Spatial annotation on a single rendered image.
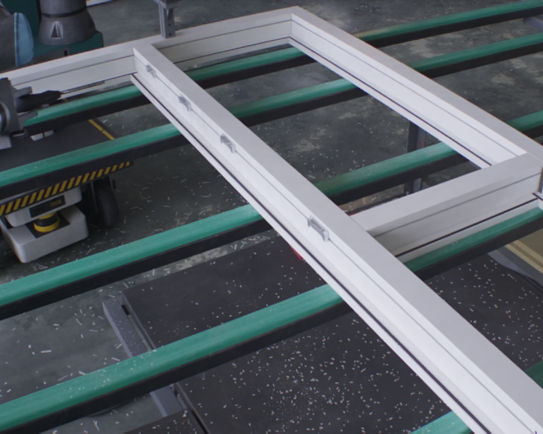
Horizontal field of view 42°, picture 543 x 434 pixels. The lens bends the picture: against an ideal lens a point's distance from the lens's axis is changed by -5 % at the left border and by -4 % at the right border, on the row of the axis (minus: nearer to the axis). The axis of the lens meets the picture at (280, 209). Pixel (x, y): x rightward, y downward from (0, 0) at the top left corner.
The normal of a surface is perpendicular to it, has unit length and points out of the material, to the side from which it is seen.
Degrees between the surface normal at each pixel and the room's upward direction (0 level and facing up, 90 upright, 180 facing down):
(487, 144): 90
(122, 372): 0
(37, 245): 90
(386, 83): 90
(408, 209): 0
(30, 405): 0
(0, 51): 82
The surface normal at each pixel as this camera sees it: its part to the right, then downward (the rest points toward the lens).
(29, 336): -0.01, -0.83
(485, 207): 0.50, 0.48
